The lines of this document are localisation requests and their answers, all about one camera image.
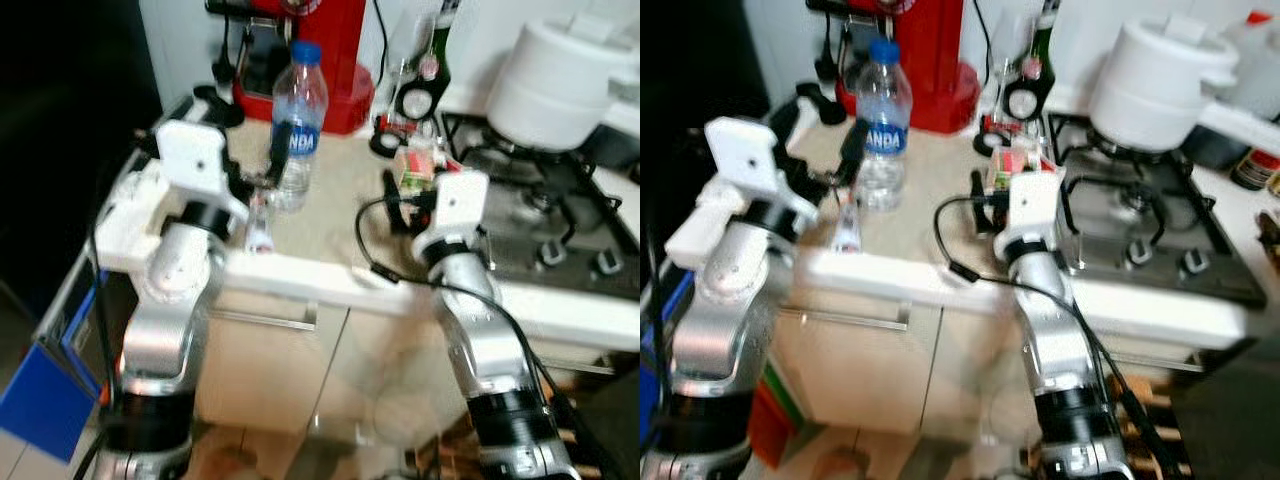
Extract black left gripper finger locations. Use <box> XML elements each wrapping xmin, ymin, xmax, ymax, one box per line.
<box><xmin>268</xmin><ymin>120</ymin><xmax>297</xmax><ymax>187</ymax></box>
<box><xmin>842</xmin><ymin>117</ymin><xmax>873</xmax><ymax>187</ymax></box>
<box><xmin>794</xmin><ymin>84</ymin><xmax>847</xmax><ymax>127</ymax></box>
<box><xmin>192</xmin><ymin>86</ymin><xmax>245</xmax><ymax>129</ymax></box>

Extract small red green carton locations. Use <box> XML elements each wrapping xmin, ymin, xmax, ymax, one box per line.
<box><xmin>392</xmin><ymin>146</ymin><xmax>443</xmax><ymax>197</ymax></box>
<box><xmin>984</xmin><ymin>148</ymin><xmax>1033</xmax><ymax>197</ymax></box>

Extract clear blue-capped water bottle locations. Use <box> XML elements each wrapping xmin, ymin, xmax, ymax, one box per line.
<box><xmin>855</xmin><ymin>39</ymin><xmax>914</xmax><ymax>214</ymax></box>
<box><xmin>271</xmin><ymin>40</ymin><xmax>330</xmax><ymax>214</ymax></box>

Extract small pink-labelled bottle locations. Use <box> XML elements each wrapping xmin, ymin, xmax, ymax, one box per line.
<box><xmin>245</xmin><ymin>190</ymin><xmax>277</xmax><ymax>253</ymax></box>
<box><xmin>834</xmin><ymin>194</ymin><xmax>864</xmax><ymax>254</ymax></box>

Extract red kitchen appliance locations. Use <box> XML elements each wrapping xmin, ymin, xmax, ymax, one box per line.
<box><xmin>205</xmin><ymin>0</ymin><xmax>377</xmax><ymax>137</ymax></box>
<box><xmin>806</xmin><ymin>0</ymin><xmax>982</xmax><ymax>136</ymax></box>

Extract dark green glass bottle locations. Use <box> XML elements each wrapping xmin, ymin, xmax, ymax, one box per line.
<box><xmin>1003</xmin><ymin>0</ymin><xmax>1063</xmax><ymax>131</ymax></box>
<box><xmin>392</xmin><ymin>0</ymin><xmax>461</xmax><ymax>133</ymax></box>

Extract steel gas hob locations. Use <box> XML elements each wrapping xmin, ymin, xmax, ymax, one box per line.
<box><xmin>1045</xmin><ymin>112</ymin><xmax>1269</xmax><ymax>309</ymax></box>
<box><xmin>440</xmin><ymin>110</ymin><xmax>641</xmax><ymax>303</ymax></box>

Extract white cooking pot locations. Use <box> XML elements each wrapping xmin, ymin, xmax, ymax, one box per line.
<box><xmin>485</xmin><ymin>14</ymin><xmax>641</xmax><ymax>153</ymax></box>
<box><xmin>1088</xmin><ymin>14</ymin><xmax>1280</xmax><ymax>159</ymax></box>

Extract cream kitchen cabinet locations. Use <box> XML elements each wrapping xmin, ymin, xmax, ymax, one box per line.
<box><xmin>770</xmin><ymin>290</ymin><xmax>1251</xmax><ymax>451</ymax></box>
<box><xmin>190</xmin><ymin>285</ymin><xmax>641</xmax><ymax>451</ymax></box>

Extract blue box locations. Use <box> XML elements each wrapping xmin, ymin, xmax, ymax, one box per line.
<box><xmin>640</xmin><ymin>270</ymin><xmax>695</xmax><ymax>411</ymax></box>
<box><xmin>0</xmin><ymin>255</ymin><xmax>103</xmax><ymax>463</ymax></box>

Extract red box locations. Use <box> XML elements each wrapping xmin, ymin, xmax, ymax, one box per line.
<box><xmin>748</xmin><ymin>364</ymin><xmax>803</xmax><ymax>468</ymax></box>

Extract white plastic jug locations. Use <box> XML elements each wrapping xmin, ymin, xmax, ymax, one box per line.
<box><xmin>1212</xmin><ymin>10</ymin><xmax>1280</xmax><ymax>123</ymax></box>

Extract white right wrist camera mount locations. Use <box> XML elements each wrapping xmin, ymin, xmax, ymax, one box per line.
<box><xmin>411</xmin><ymin>169</ymin><xmax>491</xmax><ymax>267</ymax></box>
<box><xmin>1000</xmin><ymin>170</ymin><xmax>1064</xmax><ymax>267</ymax></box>

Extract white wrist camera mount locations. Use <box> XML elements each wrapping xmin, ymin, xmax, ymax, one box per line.
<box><xmin>664</xmin><ymin>115</ymin><xmax>837</xmax><ymax>271</ymax></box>
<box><xmin>411</xmin><ymin>169</ymin><xmax>491</xmax><ymax>267</ymax></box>
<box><xmin>1000</xmin><ymin>170</ymin><xmax>1064</xmax><ymax>267</ymax></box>
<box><xmin>95</xmin><ymin>118</ymin><xmax>251</xmax><ymax>273</ymax></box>

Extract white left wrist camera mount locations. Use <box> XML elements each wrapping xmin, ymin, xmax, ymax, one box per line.
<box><xmin>664</xmin><ymin>115</ymin><xmax>837</xmax><ymax>271</ymax></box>
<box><xmin>95</xmin><ymin>118</ymin><xmax>251</xmax><ymax>273</ymax></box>

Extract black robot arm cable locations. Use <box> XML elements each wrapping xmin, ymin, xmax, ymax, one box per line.
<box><xmin>934</xmin><ymin>195</ymin><xmax>1181</xmax><ymax>471</ymax></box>
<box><xmin>355</xmin><ymin>195</ymin><xmax>601</xmax><ymax>471</ymax></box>

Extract metal drawer handle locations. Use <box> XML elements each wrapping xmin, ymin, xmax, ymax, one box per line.
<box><xmin>208</xmin><ymin>304</ymin><xmax>320</xmax><ymax>332</ymax></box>
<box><xmin>778</xmin><ymin>304</ymin><xmax>913</xmax><ymax>332</ymax></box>

